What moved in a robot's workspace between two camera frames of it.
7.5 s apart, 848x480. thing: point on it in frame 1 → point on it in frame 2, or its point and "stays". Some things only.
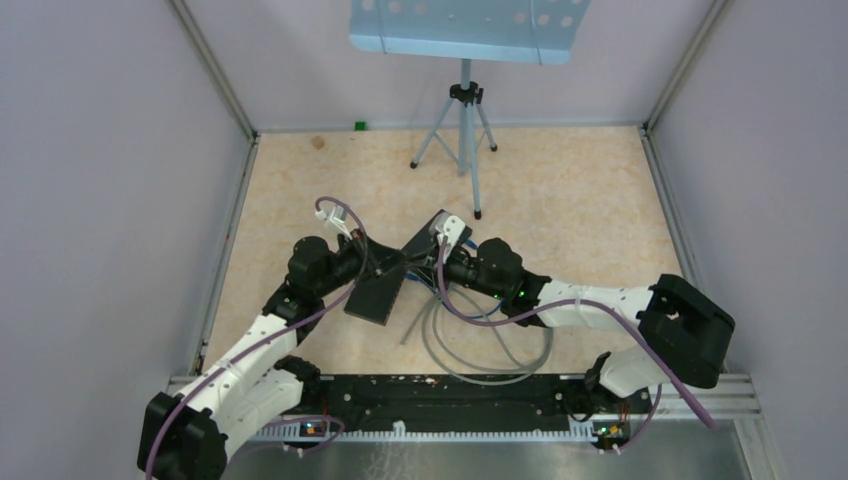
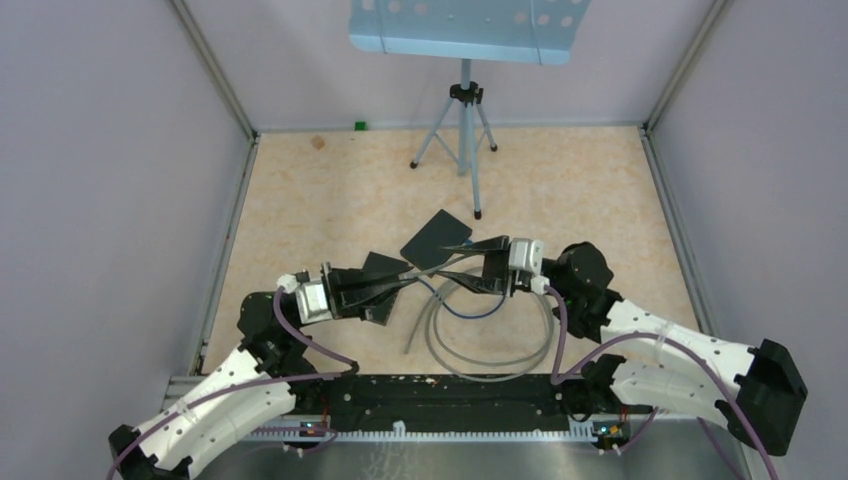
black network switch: [426, 240] stays
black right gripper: [450, 258] stays
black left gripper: [375, 258] → [349, 292]
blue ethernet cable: [493, 314] stays
